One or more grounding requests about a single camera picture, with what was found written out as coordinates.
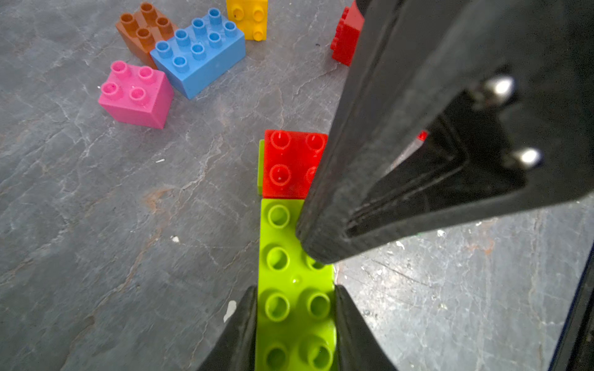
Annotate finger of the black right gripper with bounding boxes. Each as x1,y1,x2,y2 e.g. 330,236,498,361
296,1,593,264

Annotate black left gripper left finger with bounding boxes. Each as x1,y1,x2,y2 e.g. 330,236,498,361
198,286,258,371

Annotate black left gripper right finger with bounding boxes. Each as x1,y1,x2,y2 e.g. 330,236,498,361
335,285,398,371

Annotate lime long lego brick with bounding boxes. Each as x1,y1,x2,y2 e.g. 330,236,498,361
255,140,338,370

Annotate red small lego brick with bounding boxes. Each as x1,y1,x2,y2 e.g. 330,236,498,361
263,130,328,199

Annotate red tall lego brick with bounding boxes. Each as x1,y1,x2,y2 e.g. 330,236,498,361
330,1,364,66

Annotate yellow tall lego brick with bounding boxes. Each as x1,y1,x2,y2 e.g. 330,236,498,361
227,0,269,42

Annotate blue long lego brick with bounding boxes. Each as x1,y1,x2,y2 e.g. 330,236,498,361
150,8,246,100

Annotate pink lego brick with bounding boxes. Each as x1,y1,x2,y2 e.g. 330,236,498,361
97,60,175,129

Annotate orange lego brick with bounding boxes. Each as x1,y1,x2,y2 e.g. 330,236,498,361
116,2,178,69

